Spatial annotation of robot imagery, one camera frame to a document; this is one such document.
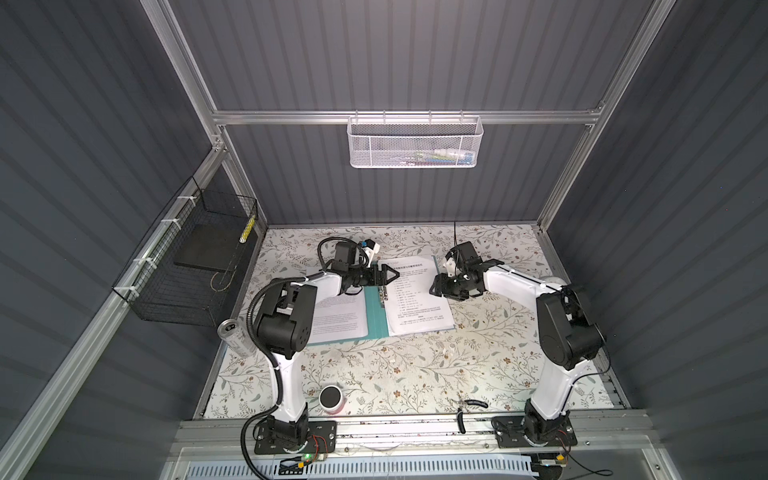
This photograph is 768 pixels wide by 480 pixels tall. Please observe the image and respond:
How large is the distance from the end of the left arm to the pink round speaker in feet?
0.92

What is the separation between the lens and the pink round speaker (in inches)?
29.6

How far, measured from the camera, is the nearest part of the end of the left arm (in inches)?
32.6
